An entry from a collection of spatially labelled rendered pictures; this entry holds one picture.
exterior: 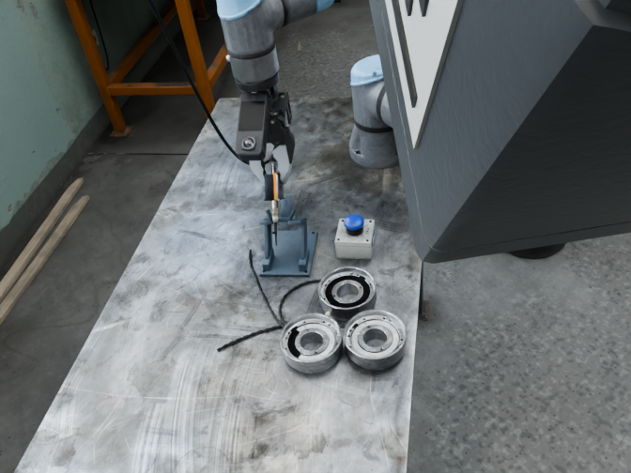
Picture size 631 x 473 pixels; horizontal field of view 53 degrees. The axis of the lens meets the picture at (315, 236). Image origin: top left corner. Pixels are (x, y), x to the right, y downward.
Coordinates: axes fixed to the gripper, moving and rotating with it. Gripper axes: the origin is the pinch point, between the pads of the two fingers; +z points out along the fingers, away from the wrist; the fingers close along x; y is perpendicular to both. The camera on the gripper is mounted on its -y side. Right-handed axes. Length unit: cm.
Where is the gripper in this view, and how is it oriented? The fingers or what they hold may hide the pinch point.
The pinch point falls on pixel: (273, 180)
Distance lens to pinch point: 113.5
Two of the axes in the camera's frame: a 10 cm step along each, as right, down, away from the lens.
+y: 1.3, -6.8, 7.3
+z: 1.1, 7.4, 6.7
